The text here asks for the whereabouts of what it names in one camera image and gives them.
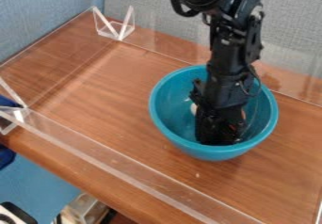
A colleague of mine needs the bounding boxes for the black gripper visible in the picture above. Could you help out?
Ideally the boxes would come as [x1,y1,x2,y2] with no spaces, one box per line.
[190,69,258,146]

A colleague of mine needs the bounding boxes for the blue plastic bowl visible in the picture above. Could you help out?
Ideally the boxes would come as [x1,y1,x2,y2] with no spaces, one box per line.
[149,65,280,162]

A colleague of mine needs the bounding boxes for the brown and white mushroom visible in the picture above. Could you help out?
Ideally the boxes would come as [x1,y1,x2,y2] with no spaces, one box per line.
[190,103,198,116]

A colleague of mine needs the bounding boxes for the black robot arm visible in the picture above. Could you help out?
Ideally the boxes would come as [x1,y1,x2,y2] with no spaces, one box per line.
[170,0,265,145]

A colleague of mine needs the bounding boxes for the clear acrylic back barrier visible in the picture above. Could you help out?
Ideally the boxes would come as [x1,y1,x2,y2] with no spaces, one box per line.
[125,28,322,106]

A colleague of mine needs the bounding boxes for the clear acrylic barrier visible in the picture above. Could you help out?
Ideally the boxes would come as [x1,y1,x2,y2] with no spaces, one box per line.
[125,28,322,106]
[0,78,263,224]

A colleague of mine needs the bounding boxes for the clear acrylic front barrier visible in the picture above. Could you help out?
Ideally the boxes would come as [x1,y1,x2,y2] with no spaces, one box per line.
[0,78,263,224]

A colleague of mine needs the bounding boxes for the blue cloth object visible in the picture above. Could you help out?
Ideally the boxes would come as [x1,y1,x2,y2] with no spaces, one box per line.
[0,95,23,171]

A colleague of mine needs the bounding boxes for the black and white object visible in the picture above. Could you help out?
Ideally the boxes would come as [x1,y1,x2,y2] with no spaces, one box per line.
[0,202,38,224]

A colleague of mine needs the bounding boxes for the black cable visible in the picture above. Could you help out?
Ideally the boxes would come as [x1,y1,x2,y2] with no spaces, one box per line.
[238,66,263,98]

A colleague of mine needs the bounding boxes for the clear acrylic corner bracket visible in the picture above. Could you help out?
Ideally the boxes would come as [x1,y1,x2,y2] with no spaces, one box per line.
[92,6,135,41]

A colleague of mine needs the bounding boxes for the metal frame under table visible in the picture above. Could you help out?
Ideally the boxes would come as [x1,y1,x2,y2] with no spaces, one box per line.
[52,193,110,224]

